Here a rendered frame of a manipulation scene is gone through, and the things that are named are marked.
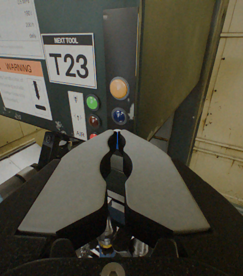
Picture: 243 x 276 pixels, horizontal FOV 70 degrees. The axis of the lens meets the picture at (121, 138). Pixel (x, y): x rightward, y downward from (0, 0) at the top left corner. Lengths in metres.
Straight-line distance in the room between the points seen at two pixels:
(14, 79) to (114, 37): 0.25
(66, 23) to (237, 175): 1.42
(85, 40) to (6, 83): 0.23
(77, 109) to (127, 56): 0.13
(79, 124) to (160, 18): 0.20
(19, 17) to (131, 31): 0.20
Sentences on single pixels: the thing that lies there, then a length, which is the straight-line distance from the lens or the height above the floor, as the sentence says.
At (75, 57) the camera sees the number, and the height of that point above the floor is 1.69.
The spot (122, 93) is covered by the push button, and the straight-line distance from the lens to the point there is 0.24.
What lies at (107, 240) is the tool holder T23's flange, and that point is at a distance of 0.58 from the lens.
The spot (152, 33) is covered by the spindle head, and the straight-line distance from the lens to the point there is 0.25.
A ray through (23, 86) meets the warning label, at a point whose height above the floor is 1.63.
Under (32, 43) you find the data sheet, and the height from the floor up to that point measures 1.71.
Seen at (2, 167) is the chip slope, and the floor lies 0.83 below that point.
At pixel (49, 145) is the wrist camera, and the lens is 0.56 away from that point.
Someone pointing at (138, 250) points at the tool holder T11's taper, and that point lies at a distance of 0.53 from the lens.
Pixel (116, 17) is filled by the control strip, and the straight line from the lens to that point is 0.24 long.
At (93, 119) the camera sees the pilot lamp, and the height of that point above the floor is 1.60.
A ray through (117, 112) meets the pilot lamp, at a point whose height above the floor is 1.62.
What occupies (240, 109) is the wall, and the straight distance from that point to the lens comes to 1.30.
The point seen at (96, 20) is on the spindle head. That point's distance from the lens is 0.26.
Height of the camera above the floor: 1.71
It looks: 29 degrees down
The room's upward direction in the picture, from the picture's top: straight up
